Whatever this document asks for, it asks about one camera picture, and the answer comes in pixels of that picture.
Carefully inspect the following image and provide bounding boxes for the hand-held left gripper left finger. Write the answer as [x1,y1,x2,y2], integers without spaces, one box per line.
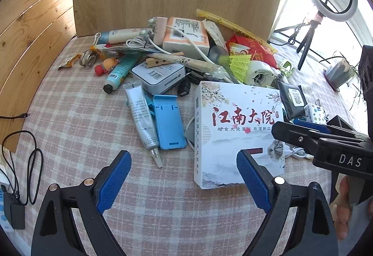
[31,150,132,256]

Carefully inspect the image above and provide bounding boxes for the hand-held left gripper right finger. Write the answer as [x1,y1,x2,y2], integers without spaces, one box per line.
[237,149,340,256]

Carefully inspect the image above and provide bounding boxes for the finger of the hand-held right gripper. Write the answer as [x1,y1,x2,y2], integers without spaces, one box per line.
[271,121,328,157]
[293,118,332,133]

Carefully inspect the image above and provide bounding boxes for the dotted tissue pack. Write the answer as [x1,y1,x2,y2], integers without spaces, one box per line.
[304,101,327,124]

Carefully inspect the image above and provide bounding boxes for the black tray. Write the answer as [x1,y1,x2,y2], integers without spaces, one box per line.
[326,115,370,137]

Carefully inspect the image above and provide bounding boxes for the black wet wipe packet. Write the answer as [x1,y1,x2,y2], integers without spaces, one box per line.
[276,80,306,117]

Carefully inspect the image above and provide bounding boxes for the white painted print box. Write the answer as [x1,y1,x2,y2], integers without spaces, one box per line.
[194,80,285,189]

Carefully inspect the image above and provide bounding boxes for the white charger plug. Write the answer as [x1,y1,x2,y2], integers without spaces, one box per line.
[246,60,281,88]

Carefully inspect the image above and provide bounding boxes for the person's right hand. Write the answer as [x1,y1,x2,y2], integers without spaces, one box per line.
[329,176,355,242]

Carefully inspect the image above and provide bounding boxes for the pink plant saucer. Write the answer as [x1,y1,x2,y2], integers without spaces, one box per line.
[323,69,341,92]

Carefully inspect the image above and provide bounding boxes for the potted plant grey pot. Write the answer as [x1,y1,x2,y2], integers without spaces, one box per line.
[319,50,368,111]

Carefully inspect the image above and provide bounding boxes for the silver tube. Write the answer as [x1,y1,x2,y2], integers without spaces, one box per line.
[122,83,163,168]

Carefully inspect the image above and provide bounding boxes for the blue phone stand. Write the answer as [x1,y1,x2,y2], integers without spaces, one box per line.
[149,94,187,150]

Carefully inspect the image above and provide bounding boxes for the yellow-green shuttlecock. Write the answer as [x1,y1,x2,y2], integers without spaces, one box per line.
[220,53,252,83]

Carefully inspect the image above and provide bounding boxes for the red packet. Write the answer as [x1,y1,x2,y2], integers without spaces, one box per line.
[226,34,279,68]

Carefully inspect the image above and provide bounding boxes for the orange white snack packet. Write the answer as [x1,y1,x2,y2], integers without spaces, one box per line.
[227,42,252,57]

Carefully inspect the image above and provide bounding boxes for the black power adapter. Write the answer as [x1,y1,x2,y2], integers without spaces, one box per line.
[2,192,26,230]

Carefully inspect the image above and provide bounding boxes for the clear plastic spoon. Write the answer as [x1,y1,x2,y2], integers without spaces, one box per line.
[208,45,231,66]

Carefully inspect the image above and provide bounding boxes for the teal tube black cap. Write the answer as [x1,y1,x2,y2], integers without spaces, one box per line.
[103,53,143,94]

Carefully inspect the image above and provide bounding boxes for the black usb adapter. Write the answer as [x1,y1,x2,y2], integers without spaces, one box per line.
[177,81,192,97]

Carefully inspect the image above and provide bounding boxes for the orange toy figure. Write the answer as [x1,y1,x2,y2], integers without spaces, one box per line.
[94,57,120,76]

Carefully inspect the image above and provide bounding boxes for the grey tin box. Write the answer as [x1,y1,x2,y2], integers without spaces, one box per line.
[131,62,187,96]

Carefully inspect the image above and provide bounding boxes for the paper wrapped chopsticks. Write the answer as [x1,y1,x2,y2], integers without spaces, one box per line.
[152,53,234,82]

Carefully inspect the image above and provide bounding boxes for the yellow chopstick wrapper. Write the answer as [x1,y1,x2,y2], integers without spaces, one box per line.
[196,9,277,54]

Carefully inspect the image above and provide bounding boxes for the white paper packet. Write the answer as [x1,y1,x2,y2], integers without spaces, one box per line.
[202,19,228,47]

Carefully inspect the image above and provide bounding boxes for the wooden clothespin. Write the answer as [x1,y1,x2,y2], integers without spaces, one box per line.
[145,57,174,68]

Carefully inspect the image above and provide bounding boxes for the white orange tissue pack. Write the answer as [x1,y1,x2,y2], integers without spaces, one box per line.
[162,17,212,60]

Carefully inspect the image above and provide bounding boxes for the white lotion tube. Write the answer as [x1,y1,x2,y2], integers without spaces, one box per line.
[96,28,153,44]

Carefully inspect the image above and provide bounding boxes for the pale pink plastic gadget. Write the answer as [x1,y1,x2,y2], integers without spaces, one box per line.
[147,16,168,46]

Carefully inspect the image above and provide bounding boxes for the wooden slat panel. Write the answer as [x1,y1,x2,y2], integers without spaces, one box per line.
[0,0,77,153]

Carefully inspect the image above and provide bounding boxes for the white cable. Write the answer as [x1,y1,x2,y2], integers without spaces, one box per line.
[125,24,212,62]
[284,147,314,161]

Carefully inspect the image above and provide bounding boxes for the black cable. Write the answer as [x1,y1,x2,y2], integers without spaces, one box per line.
[1,129,44,206]
[0,112,31,120]

